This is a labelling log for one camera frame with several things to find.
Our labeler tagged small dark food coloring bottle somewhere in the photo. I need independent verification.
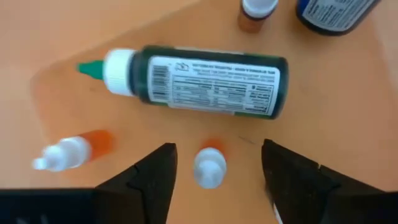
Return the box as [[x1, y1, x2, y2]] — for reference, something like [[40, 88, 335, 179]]
[[237, 0, 280, 34]]

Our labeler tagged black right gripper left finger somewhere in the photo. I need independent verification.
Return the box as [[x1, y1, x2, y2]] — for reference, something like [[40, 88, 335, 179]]
[[94, 142, 178, 224]]

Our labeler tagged small orange food coloring bottle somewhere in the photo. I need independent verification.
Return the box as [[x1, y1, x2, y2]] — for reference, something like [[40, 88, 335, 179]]
[[193, 139, 228, 190], [32, 129, 115, 173]]

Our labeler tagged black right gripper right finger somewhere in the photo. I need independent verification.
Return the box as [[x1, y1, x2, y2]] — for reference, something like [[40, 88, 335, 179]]
[[260, 138, 386, 224]]

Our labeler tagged large green food coloring bottle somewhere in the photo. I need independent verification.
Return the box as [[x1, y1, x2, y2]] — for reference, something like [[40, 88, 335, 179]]
[[76, 45, 289, 121]]

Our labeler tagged orange translucent plastic tray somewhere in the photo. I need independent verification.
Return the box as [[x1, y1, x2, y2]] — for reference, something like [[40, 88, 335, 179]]
[[29, 0, 398, 224]]

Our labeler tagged large blue food coloring bottle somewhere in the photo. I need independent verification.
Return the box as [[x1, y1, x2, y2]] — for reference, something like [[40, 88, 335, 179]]
[[295, 0, 383, 37]]

